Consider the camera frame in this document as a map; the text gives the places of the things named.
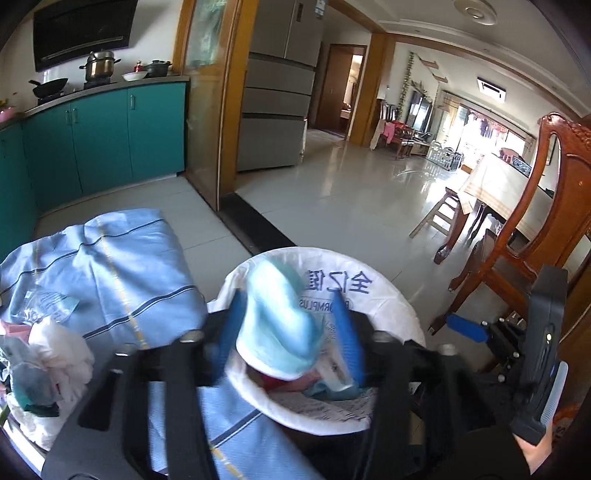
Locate carved wooden chair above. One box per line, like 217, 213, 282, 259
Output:
429, 113, 591, 374

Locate black gas stove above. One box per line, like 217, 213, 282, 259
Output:
37, 78, 114, 104

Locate dining table with cream cloth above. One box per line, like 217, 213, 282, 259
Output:
434, 152, 591, 278

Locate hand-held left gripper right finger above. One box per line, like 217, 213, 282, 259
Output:
330, 300, 499, 480

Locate ceiling air vent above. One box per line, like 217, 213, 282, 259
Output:
476, 78, 507, 102

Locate white wire basket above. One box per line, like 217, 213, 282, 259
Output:
425, 143, 465, 171

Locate teal kitchen cabinets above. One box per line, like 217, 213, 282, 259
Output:
0, 80, 190, 259

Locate blue striped tablecloth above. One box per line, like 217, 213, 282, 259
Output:
0, 208, 296, 480

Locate black wok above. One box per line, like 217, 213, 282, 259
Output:
28, 78, 69, 99

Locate round ceiling lamp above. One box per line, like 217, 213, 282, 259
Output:
452, 0, 499, 26

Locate black range hood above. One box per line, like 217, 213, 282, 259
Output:
33, 0, 139, 72

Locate green wall garland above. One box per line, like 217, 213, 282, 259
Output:
397, 51, 446, 114

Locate steel cooking pot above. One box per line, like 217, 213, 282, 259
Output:
79, 50, 122, 84

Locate pink packet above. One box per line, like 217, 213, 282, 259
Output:
0, 320, 33, 347

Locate person's right hand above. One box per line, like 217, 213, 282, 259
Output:
513, 418, 555, 478

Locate wooden stool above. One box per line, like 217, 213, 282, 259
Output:
409, 187, 467, 238

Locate clear plastic wrapper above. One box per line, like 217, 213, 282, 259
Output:
21, 288, 81, 324

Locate bin with white printed bag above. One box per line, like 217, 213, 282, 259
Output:
208, 247, 428, 437

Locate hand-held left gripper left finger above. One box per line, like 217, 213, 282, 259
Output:
41, 291, 250, 480

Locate wooden framed glass door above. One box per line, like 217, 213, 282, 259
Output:
173, 0, 259, 213

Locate light blue cloth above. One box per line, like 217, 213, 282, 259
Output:
235, 258, 326, 381

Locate brown wooden door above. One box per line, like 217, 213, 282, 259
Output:
316, 44, 368, 139

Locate silver refrigerator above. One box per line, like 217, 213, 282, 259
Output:
236, 0, 326, 172

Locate pink crumpled wrapper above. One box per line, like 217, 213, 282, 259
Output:
261, 369, 324, 397

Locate black television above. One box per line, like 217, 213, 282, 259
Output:
411, 90, 435, 134

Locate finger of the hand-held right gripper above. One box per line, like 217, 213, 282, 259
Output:
427, 313, 492, 343

